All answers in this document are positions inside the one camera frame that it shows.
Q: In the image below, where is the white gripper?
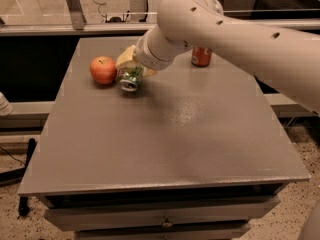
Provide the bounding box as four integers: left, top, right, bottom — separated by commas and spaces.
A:
116, 33, 177, 77

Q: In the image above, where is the green soda can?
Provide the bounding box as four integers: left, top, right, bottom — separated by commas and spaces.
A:
117, 66, 143, 92

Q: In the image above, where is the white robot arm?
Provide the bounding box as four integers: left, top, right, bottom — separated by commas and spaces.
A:
116, 0, 320, 115

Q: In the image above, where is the red apple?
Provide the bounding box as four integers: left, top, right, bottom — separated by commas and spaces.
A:
90, 56, 117, 85

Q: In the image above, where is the orange soda can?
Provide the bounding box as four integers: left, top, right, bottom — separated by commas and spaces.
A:
191, 46, 212, 67

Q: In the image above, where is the grey drawer cabinet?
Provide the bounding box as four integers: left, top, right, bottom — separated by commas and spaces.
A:
19, 37, 309, 240

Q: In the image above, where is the white object at left edge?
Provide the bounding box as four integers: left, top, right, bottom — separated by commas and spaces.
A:
0, 92, 13, 116

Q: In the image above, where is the drawer knob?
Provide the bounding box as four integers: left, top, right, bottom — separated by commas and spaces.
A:
161, 219, 173, 228

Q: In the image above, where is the black stand base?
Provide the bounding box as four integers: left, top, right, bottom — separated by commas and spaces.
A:
0, 138, 36, 217

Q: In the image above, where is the metal railing frame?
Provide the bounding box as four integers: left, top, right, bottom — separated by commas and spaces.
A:
0, 0, 320, 36

